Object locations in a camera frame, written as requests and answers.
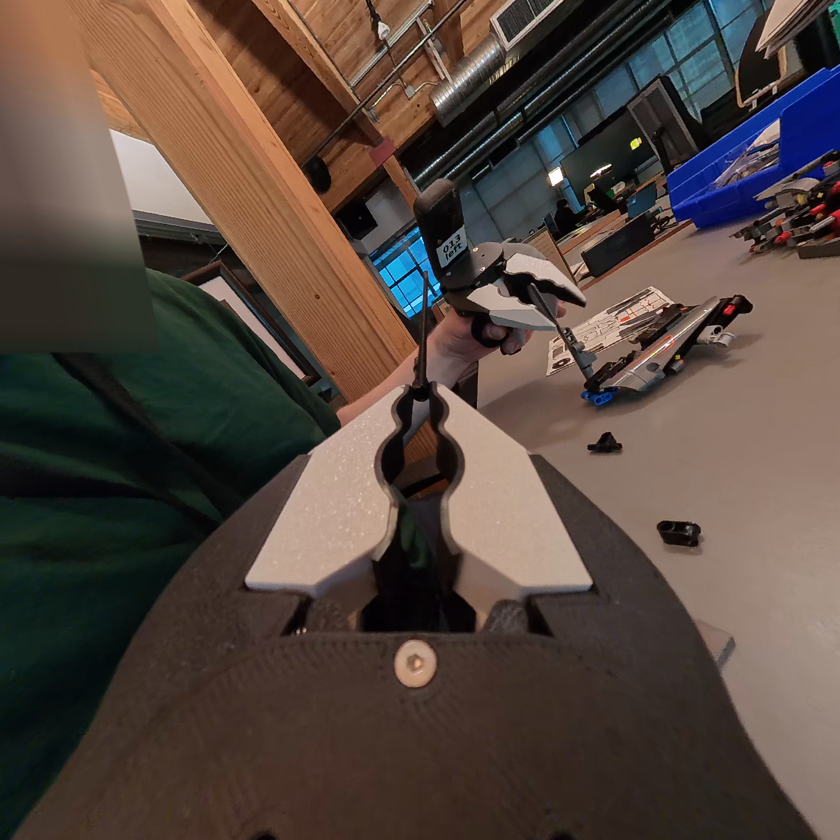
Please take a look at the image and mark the black monitor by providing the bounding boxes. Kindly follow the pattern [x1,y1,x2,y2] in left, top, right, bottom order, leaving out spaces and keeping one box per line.
[626,75,706,175]

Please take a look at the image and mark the grey orange-striped lego panel assembly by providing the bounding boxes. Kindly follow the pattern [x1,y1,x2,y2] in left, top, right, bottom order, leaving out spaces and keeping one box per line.
[581,294,754,404]

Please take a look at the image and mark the large lego car model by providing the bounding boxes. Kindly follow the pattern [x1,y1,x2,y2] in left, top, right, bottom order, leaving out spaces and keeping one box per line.
[731,152,840,260]

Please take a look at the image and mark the framed wall picture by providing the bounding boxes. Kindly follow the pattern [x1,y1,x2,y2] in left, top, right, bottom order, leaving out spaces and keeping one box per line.
[180,261,322,388]

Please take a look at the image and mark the person's green shirt torso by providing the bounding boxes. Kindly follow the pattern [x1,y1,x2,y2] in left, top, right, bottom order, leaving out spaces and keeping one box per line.
[0,269,342,834]

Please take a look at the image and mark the black lego wing panel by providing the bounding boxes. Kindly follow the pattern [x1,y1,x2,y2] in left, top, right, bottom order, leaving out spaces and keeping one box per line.
[412,271,439,403]

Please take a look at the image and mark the black box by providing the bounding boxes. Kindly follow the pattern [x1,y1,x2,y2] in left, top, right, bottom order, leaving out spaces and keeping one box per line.
[581,213,660,280]

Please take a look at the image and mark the blue bin with square tag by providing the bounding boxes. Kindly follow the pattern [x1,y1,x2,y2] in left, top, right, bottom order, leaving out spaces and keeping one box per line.
[666,66,840,228]

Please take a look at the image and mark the person's left forearm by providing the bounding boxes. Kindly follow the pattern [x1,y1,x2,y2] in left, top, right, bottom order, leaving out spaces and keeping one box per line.
[335,377,454,427]

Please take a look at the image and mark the clear plastic bags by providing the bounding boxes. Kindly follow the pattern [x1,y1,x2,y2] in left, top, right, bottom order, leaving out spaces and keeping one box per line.
[715,134,785,185]

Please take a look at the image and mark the grey tile with orange stripe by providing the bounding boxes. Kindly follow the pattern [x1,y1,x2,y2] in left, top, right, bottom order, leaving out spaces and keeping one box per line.
[696,620,736,670]

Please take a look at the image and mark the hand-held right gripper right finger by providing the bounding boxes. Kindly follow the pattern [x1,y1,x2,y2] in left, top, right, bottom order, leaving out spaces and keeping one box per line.
[433,384,593,634]

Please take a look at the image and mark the wooden cabinet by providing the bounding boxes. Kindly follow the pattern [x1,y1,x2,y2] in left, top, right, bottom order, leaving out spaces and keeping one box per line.
[66,0,421,403]

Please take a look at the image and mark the white paper stack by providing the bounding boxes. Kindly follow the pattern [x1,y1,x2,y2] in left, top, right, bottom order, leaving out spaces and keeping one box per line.
[735,0,840,109]

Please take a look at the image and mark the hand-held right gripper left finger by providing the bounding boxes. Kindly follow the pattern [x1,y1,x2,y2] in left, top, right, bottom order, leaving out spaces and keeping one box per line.
[245,384,421,634]

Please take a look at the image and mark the person's left hand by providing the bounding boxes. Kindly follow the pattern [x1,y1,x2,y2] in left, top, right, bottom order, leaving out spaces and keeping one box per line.
[425,307,522,389]

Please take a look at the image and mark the lego sticker sheet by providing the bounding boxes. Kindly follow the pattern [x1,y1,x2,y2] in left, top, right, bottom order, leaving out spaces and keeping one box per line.
[546,287,680,377]

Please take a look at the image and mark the black strap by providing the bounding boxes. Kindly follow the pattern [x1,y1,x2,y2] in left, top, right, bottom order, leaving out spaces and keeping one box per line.
[52,354,224,532]

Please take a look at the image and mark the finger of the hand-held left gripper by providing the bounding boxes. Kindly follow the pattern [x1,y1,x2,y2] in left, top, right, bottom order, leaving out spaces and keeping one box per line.
[502,252,589,309]
[465,282,560,332]

